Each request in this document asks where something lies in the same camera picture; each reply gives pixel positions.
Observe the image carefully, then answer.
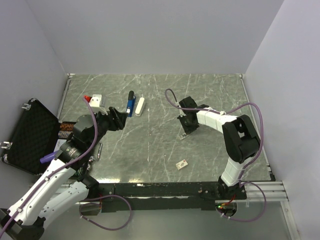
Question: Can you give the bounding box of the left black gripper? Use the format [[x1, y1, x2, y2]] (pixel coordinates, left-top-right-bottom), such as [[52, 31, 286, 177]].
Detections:
[[87, 106, 128, 149]]

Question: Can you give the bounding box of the white stapler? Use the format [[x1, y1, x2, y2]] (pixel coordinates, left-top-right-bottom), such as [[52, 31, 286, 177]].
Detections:
[[135, 97, 146, 117]]

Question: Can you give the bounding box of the blue black stapler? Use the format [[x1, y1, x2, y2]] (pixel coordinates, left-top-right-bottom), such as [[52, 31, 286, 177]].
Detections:
[[126, 90, 136, 117]]

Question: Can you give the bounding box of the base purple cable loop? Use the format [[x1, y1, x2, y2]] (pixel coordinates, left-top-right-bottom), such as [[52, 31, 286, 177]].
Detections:
[[79, 194, 132, 230]]

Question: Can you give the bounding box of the staple box with red mark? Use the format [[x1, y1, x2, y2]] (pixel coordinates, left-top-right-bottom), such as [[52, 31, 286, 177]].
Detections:
[[175, 159, 188, 170]]

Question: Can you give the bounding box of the purple pen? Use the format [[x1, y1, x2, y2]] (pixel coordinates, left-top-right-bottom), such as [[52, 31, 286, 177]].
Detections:
[[39, 151, 58, 164]]

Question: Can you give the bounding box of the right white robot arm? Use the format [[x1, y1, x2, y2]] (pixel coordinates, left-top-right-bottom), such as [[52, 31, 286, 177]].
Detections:
[[176, 96, 262, 199]]

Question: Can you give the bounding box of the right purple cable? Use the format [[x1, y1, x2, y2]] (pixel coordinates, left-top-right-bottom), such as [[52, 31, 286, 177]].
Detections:
[[165, 88, 267, 222]]

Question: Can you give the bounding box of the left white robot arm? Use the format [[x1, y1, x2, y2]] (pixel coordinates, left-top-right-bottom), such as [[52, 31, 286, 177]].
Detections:
[[0, 107, 128, 240]]

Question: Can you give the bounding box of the orange patterned tape roll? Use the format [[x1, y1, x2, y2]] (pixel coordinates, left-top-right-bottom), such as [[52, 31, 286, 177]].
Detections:
[[59, 121, 76, 132]]

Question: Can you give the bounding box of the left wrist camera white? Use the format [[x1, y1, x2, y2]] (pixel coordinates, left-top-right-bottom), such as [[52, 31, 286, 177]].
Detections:
[[83, 94, 108, 115]]

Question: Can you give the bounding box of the silver case handle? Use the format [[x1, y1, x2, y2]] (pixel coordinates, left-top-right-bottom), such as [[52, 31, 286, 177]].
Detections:
[[90, 142, 103, 161]]

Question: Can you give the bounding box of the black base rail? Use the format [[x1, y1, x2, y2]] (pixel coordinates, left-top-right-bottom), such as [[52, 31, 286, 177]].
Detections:
[[83, 181, 247, 213]]

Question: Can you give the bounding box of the small white staple box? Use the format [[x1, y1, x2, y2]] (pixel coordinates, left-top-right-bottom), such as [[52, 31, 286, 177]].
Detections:
[[178, 133, 188, 140]]

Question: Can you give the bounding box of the black foam-lined case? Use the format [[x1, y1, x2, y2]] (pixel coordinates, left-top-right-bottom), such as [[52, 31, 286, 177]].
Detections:
[[0, 98, 101, 176]]

